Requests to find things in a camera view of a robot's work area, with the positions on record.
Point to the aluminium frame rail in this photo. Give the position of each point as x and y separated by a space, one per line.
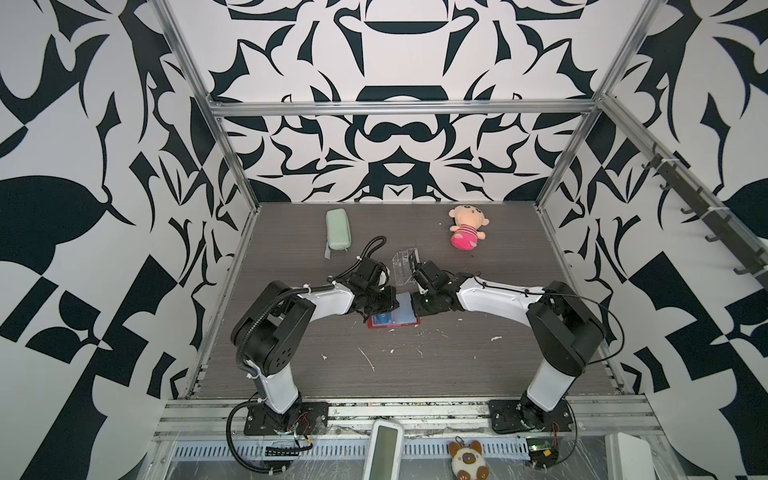
405 107

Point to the white box bottom right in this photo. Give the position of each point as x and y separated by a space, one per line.
629 458

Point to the wall hook rail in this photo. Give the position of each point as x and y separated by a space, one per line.
723 223

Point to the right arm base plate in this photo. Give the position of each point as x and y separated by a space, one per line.
523 415

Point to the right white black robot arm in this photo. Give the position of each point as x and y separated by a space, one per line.
565 329

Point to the red leather card holder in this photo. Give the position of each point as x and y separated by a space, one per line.
402 316

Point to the brown white plush toy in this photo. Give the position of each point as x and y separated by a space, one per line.
467 461

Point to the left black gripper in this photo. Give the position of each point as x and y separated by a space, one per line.
391 303

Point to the pink plush doll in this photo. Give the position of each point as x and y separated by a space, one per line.
466 233

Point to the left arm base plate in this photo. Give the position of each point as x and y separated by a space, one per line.
302 417

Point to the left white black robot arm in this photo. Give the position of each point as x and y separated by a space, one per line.
268 336

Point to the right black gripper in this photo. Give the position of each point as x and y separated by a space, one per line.
416 302

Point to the clear acrylic card box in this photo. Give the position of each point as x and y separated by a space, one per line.
404 265

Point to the white tablet device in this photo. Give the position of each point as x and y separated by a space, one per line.
384 455

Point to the green glasses case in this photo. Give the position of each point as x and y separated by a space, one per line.
338 230

